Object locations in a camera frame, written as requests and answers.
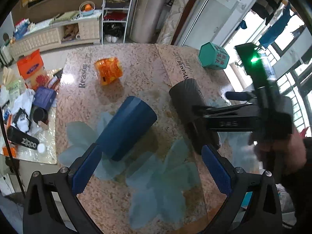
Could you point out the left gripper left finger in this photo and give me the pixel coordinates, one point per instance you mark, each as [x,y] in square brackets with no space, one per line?
[41,214]

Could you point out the black mug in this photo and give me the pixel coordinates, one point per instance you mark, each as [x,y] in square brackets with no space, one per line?
[40,114]

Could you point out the black zippo box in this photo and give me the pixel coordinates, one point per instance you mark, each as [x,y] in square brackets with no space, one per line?
[20,138]

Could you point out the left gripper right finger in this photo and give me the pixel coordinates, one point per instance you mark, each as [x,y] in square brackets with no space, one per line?
[252,204]

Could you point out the orange snack packet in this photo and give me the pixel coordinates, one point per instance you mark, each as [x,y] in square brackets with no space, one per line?
[108,70]

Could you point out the dark blue booklet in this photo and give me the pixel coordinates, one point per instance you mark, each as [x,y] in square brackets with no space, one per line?
[44,98]

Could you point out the white tv cabinet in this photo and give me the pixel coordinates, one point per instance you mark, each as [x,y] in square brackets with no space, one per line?
[46,36]

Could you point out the orange plastic bag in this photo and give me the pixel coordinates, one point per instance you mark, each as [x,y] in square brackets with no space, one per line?
[31,69]

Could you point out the right hand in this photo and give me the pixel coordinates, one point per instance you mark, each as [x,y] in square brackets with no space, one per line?
[292,149]

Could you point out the fruit basket with oranges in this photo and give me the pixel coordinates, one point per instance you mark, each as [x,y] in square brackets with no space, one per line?
[87,8]

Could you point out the white metal shelf rack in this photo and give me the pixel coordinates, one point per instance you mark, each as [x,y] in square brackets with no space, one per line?
[115,20]

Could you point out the teal hexagonal box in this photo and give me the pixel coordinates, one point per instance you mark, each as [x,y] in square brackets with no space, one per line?
[213,56]

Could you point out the black textured cup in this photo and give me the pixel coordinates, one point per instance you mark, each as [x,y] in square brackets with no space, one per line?
[186,96]

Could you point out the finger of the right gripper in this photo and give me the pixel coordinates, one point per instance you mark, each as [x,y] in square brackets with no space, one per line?
[238,96]
[235,110]

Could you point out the dark blue cup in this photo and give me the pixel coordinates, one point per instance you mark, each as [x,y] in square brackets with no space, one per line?
[132,120]

